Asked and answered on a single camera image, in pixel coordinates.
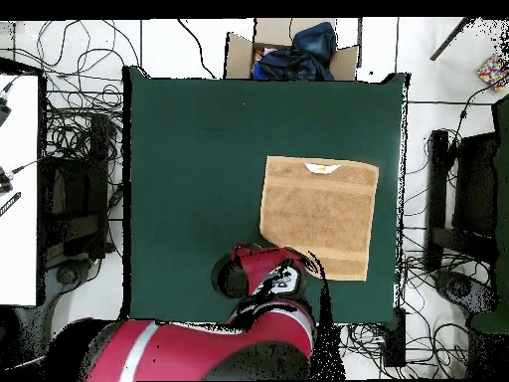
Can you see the brown cardboard box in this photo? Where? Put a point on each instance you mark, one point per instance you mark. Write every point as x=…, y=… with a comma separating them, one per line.
x=238, y=55

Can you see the black box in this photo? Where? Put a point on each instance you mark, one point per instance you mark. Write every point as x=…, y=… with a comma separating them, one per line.
x=394, y=342

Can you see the green cloth covered table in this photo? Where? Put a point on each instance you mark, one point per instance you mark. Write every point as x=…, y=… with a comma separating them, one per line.
x=503, y=199

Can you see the black flat strip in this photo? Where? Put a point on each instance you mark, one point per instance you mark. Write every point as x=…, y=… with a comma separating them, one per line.
x=10, y=203

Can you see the orange terry towel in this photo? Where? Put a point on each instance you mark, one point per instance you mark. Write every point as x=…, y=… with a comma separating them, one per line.
x=318, y=211

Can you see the dark blue clothes pile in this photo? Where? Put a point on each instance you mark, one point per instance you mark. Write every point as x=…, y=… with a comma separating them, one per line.
x=302, y=59

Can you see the black stand frame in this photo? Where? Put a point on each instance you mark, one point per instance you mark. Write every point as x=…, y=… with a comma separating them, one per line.
x=437, y=179
x=75, y=223

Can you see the dark green table cloth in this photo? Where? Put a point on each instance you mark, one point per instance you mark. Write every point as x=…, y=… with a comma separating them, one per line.
x=179, y=159

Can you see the multicoloured speckled item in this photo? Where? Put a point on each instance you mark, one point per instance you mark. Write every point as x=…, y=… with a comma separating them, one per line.
x=493, y=71

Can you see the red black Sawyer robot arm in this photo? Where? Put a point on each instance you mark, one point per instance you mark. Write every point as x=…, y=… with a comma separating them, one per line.
x=199, y=350

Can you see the black rod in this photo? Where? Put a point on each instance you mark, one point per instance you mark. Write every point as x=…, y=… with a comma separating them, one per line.
x=451, y=39

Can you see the white desk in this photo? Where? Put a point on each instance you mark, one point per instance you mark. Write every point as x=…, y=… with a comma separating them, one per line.
x=20, y=238

